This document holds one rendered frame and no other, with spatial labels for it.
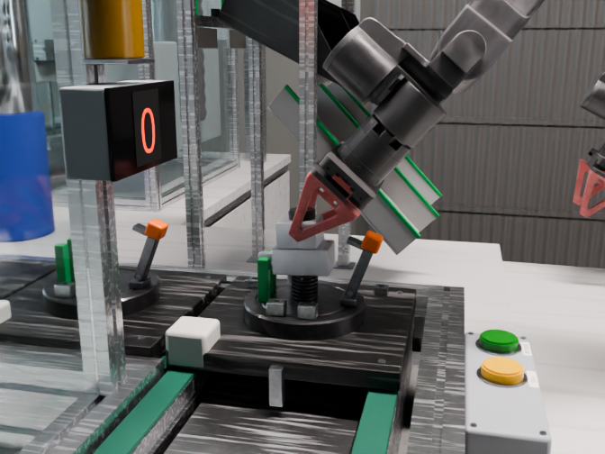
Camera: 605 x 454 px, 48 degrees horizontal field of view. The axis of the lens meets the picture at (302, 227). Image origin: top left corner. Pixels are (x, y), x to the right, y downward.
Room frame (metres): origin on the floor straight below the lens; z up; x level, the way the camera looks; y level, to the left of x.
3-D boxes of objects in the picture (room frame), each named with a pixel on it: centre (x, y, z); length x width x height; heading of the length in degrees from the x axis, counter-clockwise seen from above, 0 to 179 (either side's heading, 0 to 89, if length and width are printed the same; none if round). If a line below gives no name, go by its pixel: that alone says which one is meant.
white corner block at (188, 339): (0.66, 0.11, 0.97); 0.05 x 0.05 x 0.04; 77
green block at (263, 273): (0.73, 0.04, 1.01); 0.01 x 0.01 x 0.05; 77
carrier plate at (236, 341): (0.74, 0.00, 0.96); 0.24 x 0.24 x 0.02; 77
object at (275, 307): (0.69, 0.03, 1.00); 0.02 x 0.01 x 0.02; 77
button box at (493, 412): (0.61, -0.19, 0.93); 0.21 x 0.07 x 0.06; 167
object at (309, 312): (0.68, -0.01, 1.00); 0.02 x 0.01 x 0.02; 77
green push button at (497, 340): (0.68, -0.21, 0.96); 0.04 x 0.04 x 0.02
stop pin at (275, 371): (0.61, 0.03, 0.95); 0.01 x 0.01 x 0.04; 77
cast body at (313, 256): (0.74, 0.01, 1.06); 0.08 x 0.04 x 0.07; 78
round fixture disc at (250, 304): (0.74, 0.00, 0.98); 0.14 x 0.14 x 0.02
